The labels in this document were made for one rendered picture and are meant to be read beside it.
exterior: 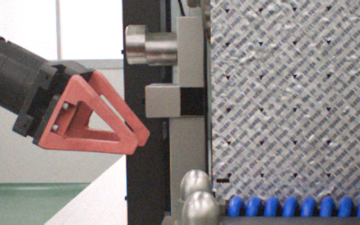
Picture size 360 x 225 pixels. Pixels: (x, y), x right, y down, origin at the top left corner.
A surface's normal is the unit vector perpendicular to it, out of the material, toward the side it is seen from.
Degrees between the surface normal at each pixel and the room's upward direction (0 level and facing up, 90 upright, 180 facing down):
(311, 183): 90
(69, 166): 90
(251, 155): 90
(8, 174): 90
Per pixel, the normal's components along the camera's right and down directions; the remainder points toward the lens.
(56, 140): 0.21, 0.25
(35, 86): -0.11, 0.10
